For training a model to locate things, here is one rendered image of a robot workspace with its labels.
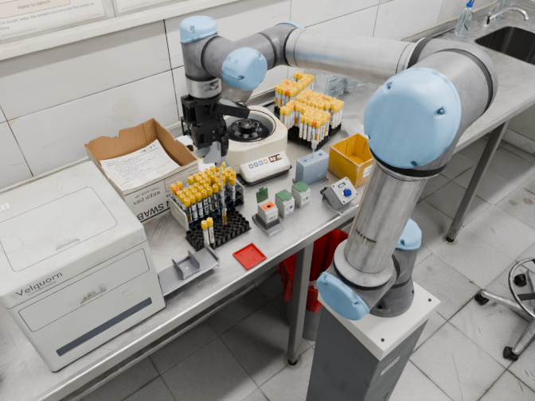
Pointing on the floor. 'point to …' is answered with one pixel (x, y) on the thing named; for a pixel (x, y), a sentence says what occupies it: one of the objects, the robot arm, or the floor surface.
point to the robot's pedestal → (353, 364)
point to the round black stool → (517, 306)
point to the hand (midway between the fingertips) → (219, 161)
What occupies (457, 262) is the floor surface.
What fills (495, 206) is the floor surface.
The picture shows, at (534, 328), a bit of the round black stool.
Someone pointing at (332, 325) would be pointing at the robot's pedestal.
